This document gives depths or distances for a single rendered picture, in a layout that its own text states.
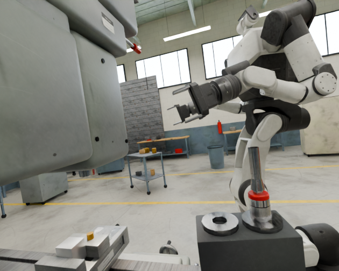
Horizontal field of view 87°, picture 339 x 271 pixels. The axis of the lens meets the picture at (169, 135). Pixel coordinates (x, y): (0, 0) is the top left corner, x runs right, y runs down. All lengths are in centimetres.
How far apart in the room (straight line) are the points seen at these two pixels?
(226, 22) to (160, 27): 286
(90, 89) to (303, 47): 72
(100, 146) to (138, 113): 824
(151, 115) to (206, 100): 782
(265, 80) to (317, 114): 569
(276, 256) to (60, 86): 54
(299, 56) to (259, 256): 66
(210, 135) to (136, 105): 371
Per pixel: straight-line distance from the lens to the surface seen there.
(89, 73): 47
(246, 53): 93
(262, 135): 93
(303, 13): 90
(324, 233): 130
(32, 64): 35
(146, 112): 850
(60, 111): 35
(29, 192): 528
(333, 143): 650
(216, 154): 519
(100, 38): 54
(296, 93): 77
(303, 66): 84
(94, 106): 45
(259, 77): 67
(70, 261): 68
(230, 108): 120
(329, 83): 82
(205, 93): 62
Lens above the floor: 139
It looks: 3 degrees down
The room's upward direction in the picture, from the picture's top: 8 degrees counter-clockwise
